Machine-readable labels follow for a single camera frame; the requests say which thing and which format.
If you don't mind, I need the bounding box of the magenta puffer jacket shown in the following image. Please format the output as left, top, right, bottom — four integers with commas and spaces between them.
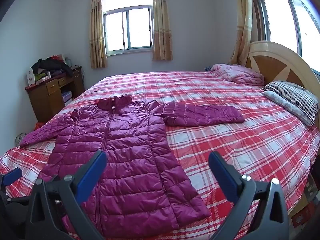
19, 95, 245, 239

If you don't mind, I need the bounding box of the striped pillow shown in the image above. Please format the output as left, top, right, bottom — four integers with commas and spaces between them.
261, 81, 320, 127

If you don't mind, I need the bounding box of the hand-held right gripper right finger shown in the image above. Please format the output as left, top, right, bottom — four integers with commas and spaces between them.
208, 151, 290, 240

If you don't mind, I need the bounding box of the pile of dark clothes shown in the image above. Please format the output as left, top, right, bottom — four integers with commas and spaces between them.
30, 55, 75, 78

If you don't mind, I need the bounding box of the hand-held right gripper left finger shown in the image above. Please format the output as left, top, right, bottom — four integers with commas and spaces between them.
26, 151, 108, 240

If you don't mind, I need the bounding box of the grey floral pillow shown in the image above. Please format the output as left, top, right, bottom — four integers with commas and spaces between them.
262, 90, 314, 127

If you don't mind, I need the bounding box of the cream and wood headboard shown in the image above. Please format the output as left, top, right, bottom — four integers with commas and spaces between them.
246, 41, 320, 127

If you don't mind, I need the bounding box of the white box with red print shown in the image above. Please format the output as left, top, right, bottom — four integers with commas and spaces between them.
26, 69, 36, 86

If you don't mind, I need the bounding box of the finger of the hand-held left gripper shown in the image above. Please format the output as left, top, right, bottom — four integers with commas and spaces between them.
0, 167, 23, 198

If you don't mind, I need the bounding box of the cardboard box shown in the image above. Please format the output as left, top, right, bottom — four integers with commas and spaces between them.
287, 172, 320, 230

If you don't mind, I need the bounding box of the brown wooden desk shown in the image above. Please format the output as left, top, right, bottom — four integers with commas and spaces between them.
25, 66, 86, 123

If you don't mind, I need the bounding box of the large window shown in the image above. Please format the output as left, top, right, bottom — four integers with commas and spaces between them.
254, 0, 320, 75

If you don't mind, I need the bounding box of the bed with red plaid sheet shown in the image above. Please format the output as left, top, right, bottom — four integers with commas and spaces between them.
0, 70, 320, 240

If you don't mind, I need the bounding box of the small sliding window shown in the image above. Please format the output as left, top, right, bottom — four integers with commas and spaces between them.
102, 0, 154, 57

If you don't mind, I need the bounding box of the yellow patterned curtain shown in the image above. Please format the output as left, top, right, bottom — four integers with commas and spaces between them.
89, 0, 108, 70
152, 0, 174, 61
229, 0, 253, 66

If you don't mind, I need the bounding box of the pink folded quilt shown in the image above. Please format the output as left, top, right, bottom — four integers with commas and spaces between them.
205, 64, 265, 85

